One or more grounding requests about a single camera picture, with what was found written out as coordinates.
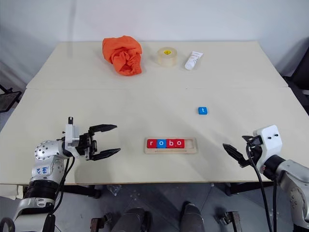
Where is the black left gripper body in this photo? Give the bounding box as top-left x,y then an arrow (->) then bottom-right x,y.
76,131 -> 98,161

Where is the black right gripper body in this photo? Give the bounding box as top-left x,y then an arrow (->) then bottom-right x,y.
243,136 -> 264,168

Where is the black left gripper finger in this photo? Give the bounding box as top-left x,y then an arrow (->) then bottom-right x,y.
88,124 -> 118,135
91,148 -> 122,162

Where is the wooden letter tray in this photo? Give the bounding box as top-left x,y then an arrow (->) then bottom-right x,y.
144,137 -> 198,155

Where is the clear plastic bag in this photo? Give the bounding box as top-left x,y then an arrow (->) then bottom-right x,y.
107,185 -> 122,197

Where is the black caster wheel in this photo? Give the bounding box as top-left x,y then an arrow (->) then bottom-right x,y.
214,211 -> 242,232
90,212 -> 114,232

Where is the dark rounded shape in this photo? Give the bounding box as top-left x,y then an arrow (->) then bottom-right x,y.
181,202 -> 205,232
112,207 -> 152,232

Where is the crumpled orange cloth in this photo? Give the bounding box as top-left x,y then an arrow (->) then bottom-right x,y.
101,35 -> 143,77

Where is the black metal stand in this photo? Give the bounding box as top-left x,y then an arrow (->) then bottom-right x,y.
0,84 -> 23,114

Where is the clear tape roll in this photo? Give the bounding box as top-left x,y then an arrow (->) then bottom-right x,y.
154,47 -> 179,69

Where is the white squeeze tube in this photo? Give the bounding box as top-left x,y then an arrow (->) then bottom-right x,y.
184,50 -> 204,71

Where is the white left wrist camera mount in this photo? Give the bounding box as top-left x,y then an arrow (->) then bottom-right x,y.
63,116 -> 81,148

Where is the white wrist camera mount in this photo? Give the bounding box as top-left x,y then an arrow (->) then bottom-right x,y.
63,116 -> 81,148
253,124 -> 283,171

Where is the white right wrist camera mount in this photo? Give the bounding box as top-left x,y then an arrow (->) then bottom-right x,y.
253,124 -> 283,171

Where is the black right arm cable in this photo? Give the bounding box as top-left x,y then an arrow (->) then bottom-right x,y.
245,142 -> 279,232

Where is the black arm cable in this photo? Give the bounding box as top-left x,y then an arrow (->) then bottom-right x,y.
245,142 -> 279,232
44,156 -> 76,232

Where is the black table frame bar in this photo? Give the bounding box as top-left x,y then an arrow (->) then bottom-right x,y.
226,181 -> 272,195
59,185 -> 101,199

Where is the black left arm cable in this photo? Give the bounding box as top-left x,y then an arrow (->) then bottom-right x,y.
44,156 -> 76,232

